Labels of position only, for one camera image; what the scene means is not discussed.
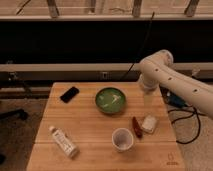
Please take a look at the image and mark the black floor cable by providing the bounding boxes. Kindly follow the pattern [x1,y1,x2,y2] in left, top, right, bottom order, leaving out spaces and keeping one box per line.
[168,105,208,145]

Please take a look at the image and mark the black phone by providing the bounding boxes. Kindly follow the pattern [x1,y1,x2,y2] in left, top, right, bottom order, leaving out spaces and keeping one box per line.
[60,87,79,103]

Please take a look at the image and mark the green ceramic bowl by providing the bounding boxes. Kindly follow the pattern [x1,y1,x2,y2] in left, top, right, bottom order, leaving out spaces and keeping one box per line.
[95,87,126,115]

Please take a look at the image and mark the white paper cup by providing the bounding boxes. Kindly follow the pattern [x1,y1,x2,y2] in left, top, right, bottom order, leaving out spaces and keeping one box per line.
[112,128,134,152]

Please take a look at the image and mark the dark red chili pepper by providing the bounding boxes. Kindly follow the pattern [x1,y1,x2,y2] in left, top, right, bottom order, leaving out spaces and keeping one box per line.
[132,117,143,138]

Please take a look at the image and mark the blue object on floor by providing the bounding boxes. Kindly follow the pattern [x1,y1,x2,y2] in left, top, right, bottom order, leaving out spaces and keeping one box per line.
[168,92,186,108]

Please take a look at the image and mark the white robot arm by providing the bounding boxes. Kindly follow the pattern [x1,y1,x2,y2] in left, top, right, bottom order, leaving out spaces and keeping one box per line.
[138,50,213,120]

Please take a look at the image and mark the thin black diagonal rod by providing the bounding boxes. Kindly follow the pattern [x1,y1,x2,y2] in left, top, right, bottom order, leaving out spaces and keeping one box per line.
[119,11,156,82]

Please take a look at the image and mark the black office chair base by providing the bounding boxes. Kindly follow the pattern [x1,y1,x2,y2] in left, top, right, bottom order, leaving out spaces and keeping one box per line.
[0,109,29,120]

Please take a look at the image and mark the white plastic bottle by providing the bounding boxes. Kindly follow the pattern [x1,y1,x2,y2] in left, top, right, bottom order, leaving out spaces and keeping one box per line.
[49,126,78,158]

